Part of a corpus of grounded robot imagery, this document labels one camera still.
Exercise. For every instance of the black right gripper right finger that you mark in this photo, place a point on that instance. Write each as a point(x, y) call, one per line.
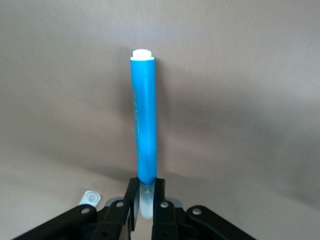
point(170, 217)

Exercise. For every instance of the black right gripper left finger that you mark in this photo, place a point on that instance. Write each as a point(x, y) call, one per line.
point(117, 215)

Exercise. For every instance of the blue marker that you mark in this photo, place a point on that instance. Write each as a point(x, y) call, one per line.
point(145, 120)

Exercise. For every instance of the purple marker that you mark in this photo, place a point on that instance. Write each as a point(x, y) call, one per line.
point(90, 198)

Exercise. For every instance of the brown table cover sheet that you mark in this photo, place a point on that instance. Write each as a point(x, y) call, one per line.
point(225, 100)

